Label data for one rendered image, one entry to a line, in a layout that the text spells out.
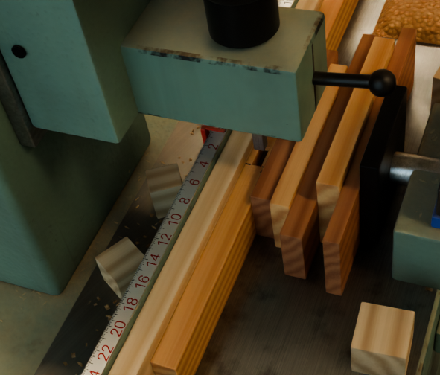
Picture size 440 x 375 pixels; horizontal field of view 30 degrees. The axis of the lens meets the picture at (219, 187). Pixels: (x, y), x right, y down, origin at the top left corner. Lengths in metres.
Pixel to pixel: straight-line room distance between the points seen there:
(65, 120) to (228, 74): 0.14
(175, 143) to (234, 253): 0.29
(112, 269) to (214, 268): 0.17
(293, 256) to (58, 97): 0.21
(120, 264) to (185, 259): 0.16
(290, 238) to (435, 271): 0.11
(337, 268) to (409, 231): 0.06
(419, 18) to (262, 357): 0.39
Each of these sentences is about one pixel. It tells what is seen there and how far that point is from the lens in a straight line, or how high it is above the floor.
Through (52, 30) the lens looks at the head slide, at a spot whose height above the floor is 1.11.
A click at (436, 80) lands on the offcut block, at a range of 0.74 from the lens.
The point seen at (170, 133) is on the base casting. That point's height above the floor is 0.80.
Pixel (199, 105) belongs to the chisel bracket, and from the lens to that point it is 0.61.
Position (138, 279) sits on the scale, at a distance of 0.60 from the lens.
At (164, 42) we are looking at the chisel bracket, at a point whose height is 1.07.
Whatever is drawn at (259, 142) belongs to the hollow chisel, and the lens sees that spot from 0.66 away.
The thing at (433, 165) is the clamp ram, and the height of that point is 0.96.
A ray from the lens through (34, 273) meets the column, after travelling 0.78.
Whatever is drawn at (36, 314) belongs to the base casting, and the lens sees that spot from 0.80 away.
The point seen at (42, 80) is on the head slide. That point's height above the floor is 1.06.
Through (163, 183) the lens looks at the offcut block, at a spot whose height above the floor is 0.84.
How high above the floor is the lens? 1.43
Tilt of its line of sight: 48 degrees down
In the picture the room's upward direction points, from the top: 12 degrees counter-clockwise
